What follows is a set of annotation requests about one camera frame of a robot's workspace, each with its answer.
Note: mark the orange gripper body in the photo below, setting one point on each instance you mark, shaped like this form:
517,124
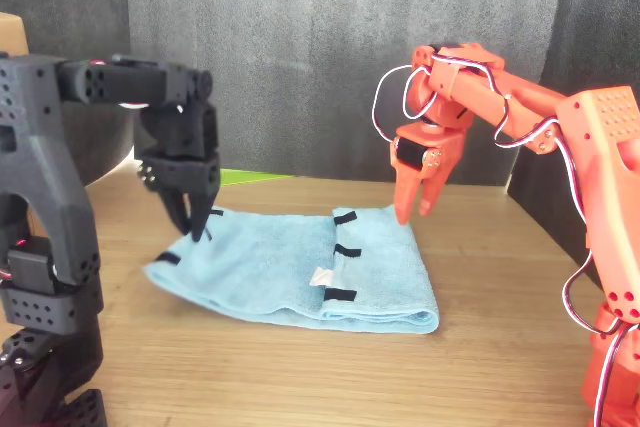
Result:
445,147

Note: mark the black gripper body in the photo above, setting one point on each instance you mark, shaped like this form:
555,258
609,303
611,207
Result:
185,174

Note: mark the light blue towel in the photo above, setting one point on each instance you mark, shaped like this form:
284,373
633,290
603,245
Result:
280,267

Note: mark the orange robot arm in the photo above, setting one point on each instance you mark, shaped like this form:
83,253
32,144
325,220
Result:
605,172

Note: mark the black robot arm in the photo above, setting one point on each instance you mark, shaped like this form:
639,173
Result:
45,172

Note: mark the grey foam backdrop panel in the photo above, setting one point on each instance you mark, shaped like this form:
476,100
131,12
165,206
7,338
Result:
310,22

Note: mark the brown cardboard box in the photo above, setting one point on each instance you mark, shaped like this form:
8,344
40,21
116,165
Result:
10,34

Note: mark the green acrylic angle bracket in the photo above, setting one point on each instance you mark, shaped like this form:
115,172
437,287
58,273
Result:
250,178

